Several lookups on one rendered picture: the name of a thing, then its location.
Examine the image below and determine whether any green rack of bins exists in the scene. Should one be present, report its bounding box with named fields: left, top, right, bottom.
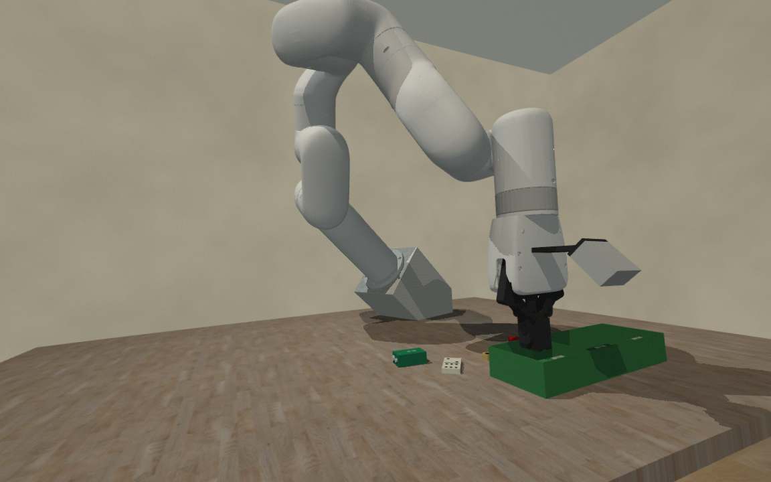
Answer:
left=489, top=323, right=667, bottom=399

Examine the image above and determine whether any green 9v battery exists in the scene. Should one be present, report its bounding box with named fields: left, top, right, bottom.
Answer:
left=392, top=347, right=427, bottom=368

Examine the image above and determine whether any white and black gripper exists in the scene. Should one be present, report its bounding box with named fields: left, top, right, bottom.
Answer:
left=489, top=210, right=568, bottom=351

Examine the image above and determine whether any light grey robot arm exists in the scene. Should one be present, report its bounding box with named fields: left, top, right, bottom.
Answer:
left=272, top=0, right=641, bottom=289

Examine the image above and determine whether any white domino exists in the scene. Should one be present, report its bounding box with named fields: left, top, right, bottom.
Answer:
left=442, top=357, right=462, bottom=374

